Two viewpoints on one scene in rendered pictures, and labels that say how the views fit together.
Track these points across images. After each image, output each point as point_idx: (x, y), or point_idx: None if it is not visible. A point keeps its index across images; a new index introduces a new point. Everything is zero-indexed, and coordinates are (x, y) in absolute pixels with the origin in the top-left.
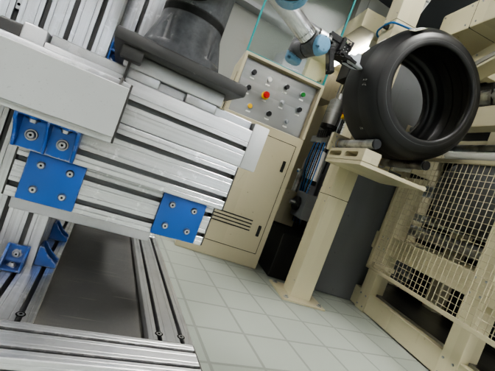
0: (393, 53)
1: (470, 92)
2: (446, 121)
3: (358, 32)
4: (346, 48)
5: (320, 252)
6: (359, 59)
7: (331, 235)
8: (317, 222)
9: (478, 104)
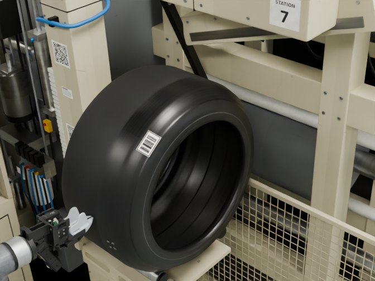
0: (135, 206)
1: (239, 134)
2: (211, 126)
3: None
4: (62, 231)
5: None
6: (84, 219)
7: None
8: None
9: (252, 136)
